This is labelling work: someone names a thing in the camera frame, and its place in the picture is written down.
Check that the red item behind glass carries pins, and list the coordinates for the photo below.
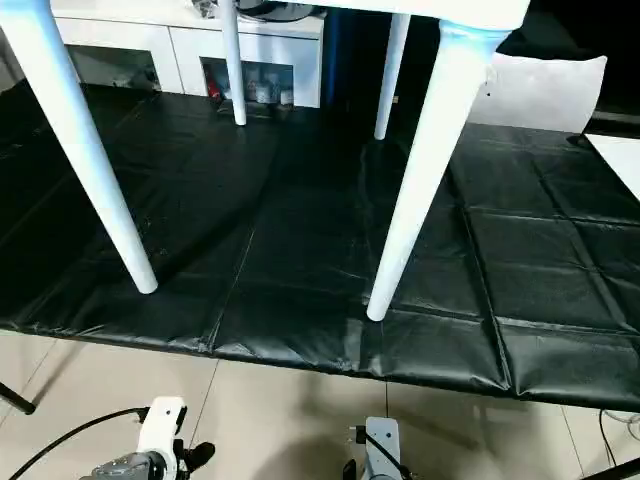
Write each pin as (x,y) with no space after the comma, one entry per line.
(215,89)

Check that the grey cushion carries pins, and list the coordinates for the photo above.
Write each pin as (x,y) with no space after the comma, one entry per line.
(545,95)

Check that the black metal furniture leg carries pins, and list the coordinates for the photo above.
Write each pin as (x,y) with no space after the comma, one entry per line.
(17,397)

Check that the white cabinet with glass doors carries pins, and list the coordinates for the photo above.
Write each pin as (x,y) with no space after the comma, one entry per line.
(150,37)

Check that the black floor stand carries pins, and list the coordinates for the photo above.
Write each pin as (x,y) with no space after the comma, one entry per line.
(620,470)

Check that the black mat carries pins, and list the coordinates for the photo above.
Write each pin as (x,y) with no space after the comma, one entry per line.
(300,225)

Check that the black flat monitor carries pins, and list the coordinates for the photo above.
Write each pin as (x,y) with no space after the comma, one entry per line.
(617,120)

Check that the white flat board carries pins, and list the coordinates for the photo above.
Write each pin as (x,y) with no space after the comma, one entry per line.
(617,160)

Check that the white plastic table leg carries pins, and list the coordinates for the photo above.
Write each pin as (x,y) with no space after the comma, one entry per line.
(390,75)
(425,165)
(234,65)
(75,140)

